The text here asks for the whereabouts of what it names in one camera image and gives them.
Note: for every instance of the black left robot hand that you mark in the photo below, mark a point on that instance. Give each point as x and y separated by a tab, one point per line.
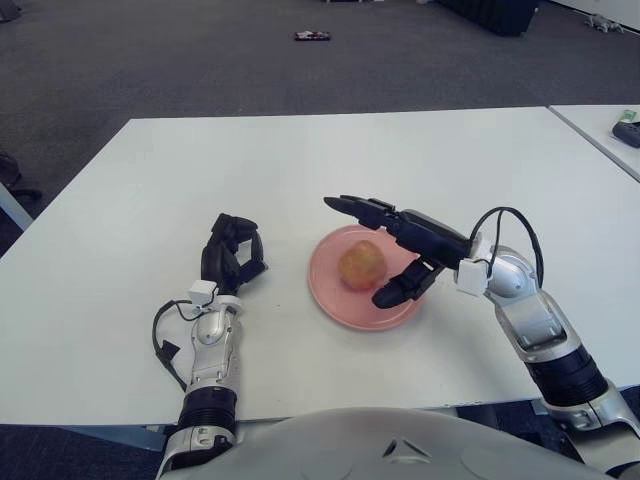
220	262

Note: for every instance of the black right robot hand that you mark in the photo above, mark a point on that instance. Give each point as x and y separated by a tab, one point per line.
430	237

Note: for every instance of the red yellow apple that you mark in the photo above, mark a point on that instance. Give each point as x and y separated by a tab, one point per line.
361	265

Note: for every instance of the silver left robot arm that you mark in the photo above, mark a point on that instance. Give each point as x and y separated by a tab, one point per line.
212	350

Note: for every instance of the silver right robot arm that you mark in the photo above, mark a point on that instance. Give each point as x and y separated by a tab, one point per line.
540	325

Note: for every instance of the pink round plate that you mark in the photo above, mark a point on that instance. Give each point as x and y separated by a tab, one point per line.
350	310

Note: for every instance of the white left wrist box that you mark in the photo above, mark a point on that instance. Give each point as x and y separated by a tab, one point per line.
202	292

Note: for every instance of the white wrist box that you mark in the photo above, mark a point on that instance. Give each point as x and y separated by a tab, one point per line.
471	279
202	292

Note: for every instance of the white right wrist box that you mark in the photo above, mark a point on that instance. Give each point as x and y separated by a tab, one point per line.
471	279

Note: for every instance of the grey robot torso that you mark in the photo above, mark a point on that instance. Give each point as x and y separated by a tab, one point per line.
400	450

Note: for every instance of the white desk edge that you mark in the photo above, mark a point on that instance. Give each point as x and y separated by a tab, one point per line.
12	205

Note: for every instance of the dark grey handheld controller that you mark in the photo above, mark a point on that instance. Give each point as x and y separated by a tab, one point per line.
629	134

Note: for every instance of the black office chair base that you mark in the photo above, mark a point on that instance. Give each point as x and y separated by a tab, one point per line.
10	175

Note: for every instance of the black cabinet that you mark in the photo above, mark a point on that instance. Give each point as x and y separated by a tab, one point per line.
492	15

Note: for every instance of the small black floor object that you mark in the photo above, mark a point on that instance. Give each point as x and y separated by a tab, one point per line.
312	36

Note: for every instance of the small green packet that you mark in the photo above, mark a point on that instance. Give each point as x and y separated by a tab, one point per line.
629	116

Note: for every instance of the grey toy on floor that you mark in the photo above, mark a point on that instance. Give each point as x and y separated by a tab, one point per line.
602	22

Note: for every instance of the dark object on floor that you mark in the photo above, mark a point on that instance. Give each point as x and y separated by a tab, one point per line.
10	10

